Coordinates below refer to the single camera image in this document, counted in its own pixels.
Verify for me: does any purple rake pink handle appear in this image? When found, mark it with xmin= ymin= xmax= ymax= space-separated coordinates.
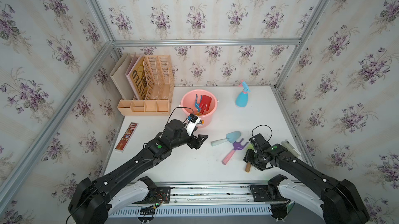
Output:
xmin=222 ymin=139 xmax=249 ymax=165

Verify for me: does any pink plastic bucket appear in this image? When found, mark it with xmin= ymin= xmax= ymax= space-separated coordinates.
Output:
xmin=180 ymin=89 xmax=218 ymax=128

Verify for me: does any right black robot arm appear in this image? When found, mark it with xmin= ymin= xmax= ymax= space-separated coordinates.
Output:
xmin=244 ymin=134 xmax=370 ymax=224

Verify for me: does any pink yellow magazine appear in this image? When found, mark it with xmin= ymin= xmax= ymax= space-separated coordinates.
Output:
xmin=125 ymin=55 xmax=148 ymax=100

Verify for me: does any green shovel wooden handle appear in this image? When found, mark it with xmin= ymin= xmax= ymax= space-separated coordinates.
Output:
xmin=244 ymin=144 xmax=255 ymax=173

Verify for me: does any red shovel wooden handle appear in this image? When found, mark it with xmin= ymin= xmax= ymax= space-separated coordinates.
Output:
xmin=200 ymin=95 xmax=212 ymax=114

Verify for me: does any beige folder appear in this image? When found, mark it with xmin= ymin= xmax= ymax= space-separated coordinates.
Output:
xmin=110 ymin=53 xmax=134 ymax=100

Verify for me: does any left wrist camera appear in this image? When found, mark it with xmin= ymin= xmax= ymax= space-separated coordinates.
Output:
xmin=185 ymin=114 xmax=202 ymax=136

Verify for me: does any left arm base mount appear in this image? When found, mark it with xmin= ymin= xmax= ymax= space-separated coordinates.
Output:
xmin=130 ymin=176 xmax=171 ymax=205

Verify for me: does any aluminium front rail frame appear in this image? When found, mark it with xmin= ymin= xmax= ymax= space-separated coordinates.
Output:
xmin=74 ymin=181 xmax=353 ymax=224

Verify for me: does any light blue trowel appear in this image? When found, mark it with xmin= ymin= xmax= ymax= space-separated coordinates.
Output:
xmin=211 ymin=131 xmax=241 ymax=147

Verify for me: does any blue fork yellow handle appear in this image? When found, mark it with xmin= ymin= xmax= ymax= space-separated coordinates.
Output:
xmin=194 ymin=94 xmax=203 ymax=114

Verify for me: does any red brown flat box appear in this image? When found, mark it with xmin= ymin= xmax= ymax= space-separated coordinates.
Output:
xmin=114 ymin=122 xmax=138 ymax=152

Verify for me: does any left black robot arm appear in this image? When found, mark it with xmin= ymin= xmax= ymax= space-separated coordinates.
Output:
xmin=68 ymin=120 xmax=208 ymax=224

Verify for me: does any beige plastic file organizer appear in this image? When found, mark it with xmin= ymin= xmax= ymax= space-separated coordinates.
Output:
xmin=110 ymin=54 xmax=175 ymax=116

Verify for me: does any blue pink spray bottle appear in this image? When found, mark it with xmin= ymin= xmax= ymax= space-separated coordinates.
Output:
xmin=235 ymin=80 xmax=250 ymax=108

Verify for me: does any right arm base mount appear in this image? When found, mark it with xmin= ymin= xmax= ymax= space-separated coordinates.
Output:
xmin=249 ymin=174 xmax=291 ymax=203

